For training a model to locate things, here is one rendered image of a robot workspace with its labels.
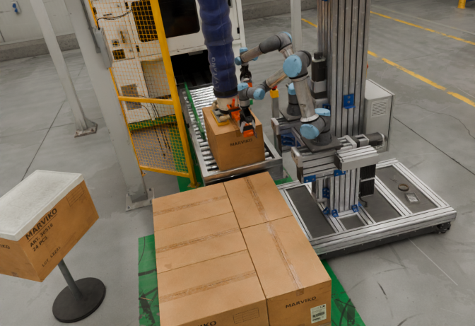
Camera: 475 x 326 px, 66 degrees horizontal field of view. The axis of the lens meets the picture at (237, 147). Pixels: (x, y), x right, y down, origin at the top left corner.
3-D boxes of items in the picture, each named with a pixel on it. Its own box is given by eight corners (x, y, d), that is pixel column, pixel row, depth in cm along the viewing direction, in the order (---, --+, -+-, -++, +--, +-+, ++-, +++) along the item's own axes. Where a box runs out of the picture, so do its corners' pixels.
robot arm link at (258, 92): (267, 85, 247) (254, 83, 253) (259, 91, 239) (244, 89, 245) (268, 95, 251) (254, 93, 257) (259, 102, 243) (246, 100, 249)
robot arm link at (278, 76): (310, 41, 225) (261, 80, 261) (302, 47, 218) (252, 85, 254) (321, 56, 226) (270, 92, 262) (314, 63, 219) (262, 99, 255)
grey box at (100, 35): (107, 61, 326) (97, 27, 311) (113, 61, 327) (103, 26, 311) (106, 68, 309) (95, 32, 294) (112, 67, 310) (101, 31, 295)
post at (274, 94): (276, 174, 401) (269, 89, 350) (281, 172, 402) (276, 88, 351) (278, 177, 395) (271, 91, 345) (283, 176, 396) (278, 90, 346)
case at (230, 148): (208, 143, 365) (201, 107, 345) (246, 134, 372) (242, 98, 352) (222, 175, 314) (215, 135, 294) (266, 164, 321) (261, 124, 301)
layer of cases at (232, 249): (162, 235, 318) (151, 199, 298) (271, 206, 333) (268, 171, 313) (175, 370, 217) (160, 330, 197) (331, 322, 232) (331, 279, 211)
